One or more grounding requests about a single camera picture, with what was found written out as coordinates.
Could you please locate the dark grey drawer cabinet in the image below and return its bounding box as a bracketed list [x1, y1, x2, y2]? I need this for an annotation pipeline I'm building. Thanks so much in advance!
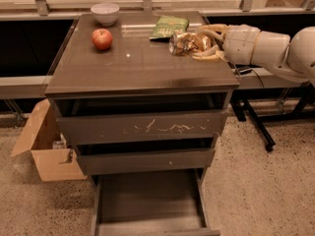
[44, 10, 240, 185]

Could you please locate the red apple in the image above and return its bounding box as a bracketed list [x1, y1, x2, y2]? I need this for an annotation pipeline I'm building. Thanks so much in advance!
[92, 29, 113, 50]

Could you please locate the grey drawer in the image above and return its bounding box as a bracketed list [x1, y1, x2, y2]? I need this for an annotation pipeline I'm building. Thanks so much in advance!
[77, 138, 215, 175]
[91, 169, 221, 236]
[55, 93, 227, 145]

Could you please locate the crushed orange can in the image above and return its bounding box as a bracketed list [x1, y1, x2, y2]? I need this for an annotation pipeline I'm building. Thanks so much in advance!
[168, 32, 213, 56]

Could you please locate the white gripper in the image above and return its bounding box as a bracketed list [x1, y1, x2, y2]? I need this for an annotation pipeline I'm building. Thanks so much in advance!
[192, 24, 260, 65]

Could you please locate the brown cardboard box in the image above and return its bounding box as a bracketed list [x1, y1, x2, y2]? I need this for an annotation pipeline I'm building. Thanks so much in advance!
[11, 99, 87, 181]

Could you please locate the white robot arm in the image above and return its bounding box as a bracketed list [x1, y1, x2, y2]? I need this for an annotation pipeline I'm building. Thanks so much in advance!
[193, 24, 315, 84]

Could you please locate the black table leg frame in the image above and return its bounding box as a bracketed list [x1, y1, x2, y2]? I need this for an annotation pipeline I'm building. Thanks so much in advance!
[230, 83, 315, 152]

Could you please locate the small black device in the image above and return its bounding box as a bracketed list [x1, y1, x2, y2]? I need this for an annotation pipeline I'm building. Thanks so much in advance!
[235, 66, 252, 76]

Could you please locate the grey top drawer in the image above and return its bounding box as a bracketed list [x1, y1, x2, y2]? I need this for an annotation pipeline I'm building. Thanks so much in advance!
[55, 93, 227, 145]

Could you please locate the white ceramic bowl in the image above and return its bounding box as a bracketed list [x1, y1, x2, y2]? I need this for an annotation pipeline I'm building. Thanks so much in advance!
[91, 3, 120, 26]

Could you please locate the grey bottom drawer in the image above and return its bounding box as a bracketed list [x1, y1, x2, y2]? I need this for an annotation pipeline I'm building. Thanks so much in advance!
[91, 169, 221, 236]

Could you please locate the small can in box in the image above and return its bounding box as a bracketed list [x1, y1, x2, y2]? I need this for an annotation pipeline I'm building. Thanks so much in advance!
[52, 141, 66, 149]

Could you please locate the grey middle drawer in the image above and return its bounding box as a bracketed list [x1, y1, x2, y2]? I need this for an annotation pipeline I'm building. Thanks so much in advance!
[77, 138, 215, 175]

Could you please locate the green chip bag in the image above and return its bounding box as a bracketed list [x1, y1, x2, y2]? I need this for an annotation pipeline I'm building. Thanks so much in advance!
[150, 16, 189, 39]

